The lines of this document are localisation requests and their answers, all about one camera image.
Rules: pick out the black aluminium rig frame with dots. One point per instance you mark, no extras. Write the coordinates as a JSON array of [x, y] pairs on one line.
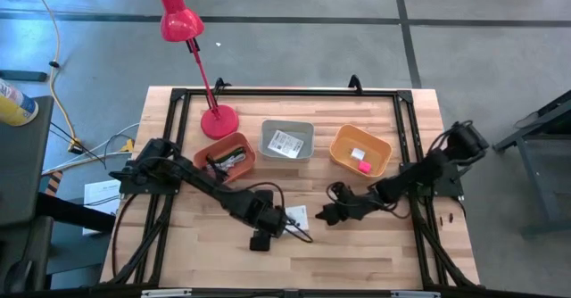
[[312, 92]]

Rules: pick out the red desk lamp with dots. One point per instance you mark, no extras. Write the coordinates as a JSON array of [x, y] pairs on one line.
[[180, 23]]

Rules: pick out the black frame clamp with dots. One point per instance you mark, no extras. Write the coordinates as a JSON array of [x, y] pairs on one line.
[[220, 86], [355, 85]]

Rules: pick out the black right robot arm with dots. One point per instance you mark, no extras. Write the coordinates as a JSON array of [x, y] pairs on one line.
[[419, 173]]

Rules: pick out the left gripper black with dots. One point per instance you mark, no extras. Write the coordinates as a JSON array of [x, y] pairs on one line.
[[270, 215]]

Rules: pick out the yellow plastic bin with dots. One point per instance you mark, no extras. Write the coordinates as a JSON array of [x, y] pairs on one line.
[[343, 142]]

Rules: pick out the white printed product box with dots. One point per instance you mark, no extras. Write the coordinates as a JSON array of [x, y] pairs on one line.
[[301, 215], [285, 144]]

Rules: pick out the white paper sheet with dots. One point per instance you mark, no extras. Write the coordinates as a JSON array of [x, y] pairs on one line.
[[96, 190]]

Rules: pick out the silver metal bracket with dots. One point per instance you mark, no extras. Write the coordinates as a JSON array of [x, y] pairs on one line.
[[167, 293], [415, 294]]

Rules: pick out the black yellow striped marker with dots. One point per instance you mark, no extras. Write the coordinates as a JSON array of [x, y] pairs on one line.
[[53, 183]]

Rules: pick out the white cube charger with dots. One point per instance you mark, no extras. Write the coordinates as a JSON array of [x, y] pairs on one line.
[[358, 154]]

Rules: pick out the black floor strip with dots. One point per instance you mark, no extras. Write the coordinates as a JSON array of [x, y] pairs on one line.
[[22, 75]]

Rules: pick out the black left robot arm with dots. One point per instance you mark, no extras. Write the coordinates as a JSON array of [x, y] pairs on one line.
[[209, 186]]

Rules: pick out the yellow wipes canister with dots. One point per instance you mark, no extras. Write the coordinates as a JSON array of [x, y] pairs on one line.
[[15, 108]]

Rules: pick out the orange plastic bin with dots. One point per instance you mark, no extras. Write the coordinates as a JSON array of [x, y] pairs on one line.
[[214, 145]]

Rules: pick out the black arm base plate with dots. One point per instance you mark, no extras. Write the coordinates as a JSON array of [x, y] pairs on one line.
[[147, 188], [448, 188]]

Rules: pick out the dark grey side cabinet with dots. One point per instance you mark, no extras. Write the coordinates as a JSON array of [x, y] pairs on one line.
[[22, 168]]

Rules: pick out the grey metal table stand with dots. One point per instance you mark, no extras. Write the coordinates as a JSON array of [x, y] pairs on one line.
[[537, 200]]

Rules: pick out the grey plastic bin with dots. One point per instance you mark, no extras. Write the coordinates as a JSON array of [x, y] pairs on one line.
[[267, 126]]

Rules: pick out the pink USB wall charger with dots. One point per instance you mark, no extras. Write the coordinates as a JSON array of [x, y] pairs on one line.
[[364, 168]]

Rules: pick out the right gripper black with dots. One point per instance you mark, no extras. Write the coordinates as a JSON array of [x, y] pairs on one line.
[[354, 205]]

